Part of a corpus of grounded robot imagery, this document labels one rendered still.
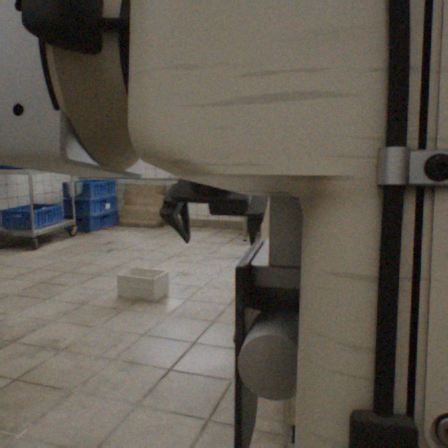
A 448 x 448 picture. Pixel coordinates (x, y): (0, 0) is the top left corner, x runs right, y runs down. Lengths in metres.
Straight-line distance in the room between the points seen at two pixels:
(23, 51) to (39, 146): 0.05
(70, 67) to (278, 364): 0.20
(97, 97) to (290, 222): 0.15
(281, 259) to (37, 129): 0.18
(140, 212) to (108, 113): 5.60
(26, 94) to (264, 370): 0.20
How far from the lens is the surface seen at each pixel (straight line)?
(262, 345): 0.28
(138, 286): 3.00
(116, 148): 0.25
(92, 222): 5.59
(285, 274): 0.31
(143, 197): 5.89
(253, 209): 0.56
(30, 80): 0.24
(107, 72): 0.23
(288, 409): 1.60
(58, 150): 0.22
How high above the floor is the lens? 0.99
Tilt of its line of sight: 9 degrees down
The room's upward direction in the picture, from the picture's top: straight up
